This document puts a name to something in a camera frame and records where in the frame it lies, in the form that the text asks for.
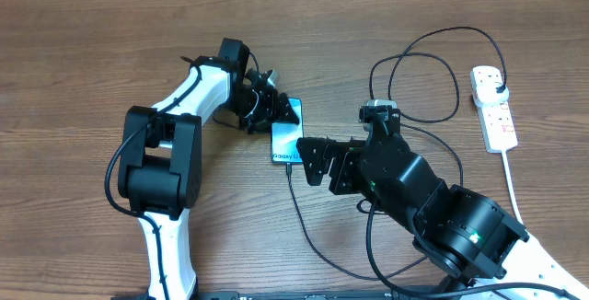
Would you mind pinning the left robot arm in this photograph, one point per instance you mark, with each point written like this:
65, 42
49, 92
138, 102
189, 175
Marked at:
158, 166

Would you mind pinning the blue screen Galaxy smartphone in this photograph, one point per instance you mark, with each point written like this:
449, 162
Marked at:
284, 137

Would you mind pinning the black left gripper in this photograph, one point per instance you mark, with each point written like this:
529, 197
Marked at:
270, 107

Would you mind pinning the white power strip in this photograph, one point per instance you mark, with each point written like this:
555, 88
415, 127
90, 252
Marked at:
496, 122

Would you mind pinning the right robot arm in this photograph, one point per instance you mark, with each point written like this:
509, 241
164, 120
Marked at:
481, 248

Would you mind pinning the white charger plug adapter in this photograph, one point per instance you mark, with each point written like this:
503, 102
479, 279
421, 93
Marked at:
486, 95

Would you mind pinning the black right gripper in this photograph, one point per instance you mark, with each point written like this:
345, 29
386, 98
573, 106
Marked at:
348, 162

